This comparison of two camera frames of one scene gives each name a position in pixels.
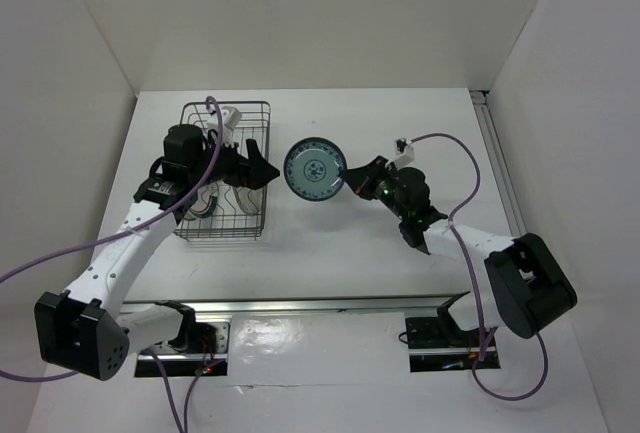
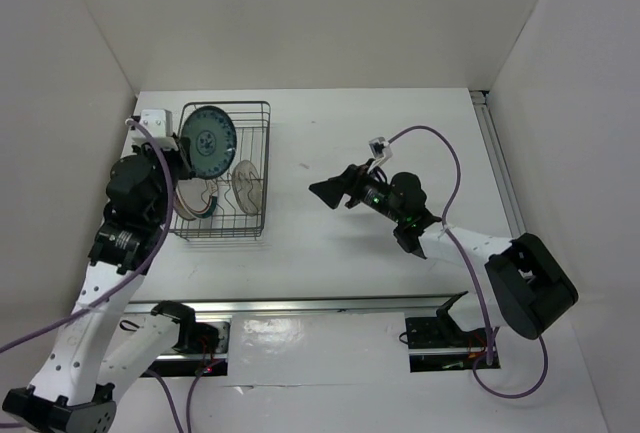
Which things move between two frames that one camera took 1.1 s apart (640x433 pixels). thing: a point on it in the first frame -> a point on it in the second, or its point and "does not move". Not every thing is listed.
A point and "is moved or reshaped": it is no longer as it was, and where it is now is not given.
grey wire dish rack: (220, 211) does not move
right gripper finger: (362, 180) -> (332, 190)
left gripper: (254, 171) -> (182, 154)
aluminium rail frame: (507, 182) does not move
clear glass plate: (249, 200) does not move
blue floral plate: (314, 169) is moved or reshaped
